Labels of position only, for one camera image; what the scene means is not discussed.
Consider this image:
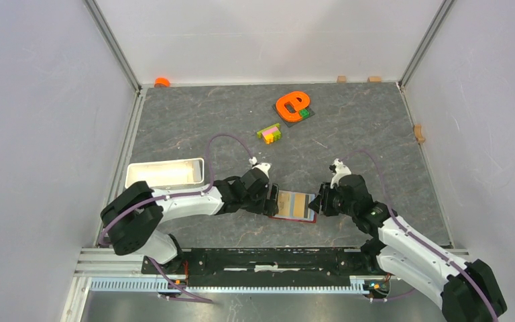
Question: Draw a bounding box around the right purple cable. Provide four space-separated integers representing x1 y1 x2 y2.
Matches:
337 148 500 322

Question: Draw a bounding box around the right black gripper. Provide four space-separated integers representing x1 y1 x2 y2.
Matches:
307 182 356 217

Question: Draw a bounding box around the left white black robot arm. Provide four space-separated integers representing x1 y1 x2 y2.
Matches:
99 164 280 274

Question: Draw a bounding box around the red card holder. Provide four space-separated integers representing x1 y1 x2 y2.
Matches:
272 191 317 223

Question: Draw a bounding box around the green toy brick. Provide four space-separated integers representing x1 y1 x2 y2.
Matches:
298 109 310 119

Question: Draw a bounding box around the orange e-shaped block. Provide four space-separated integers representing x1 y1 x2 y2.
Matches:
274 91 310 125

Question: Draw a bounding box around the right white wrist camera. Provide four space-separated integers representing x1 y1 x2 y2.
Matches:
329 158 351 189

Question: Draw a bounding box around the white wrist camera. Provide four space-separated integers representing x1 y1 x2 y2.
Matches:
329 158 351 189
249 157 272 178

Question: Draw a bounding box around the dark square base plate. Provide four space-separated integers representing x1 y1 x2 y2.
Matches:
272 104 315 127

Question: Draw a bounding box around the yellow credit card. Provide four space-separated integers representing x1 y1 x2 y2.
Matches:
292 193 308 220

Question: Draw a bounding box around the curved wooden piece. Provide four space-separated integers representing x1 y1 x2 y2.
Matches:
413 124 426 144

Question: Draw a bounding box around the colourful toy brick stack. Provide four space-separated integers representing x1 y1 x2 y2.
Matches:
256 123 282 144

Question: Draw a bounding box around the white plastic tray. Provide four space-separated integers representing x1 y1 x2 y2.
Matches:
124 158 205 188

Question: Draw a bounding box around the grey cable duct comb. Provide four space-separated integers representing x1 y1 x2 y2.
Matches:
89 277 369 295

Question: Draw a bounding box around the orange round cap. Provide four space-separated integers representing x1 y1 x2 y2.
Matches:
154 77 170 88

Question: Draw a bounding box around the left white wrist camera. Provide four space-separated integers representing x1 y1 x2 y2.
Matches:
249 157 272 178

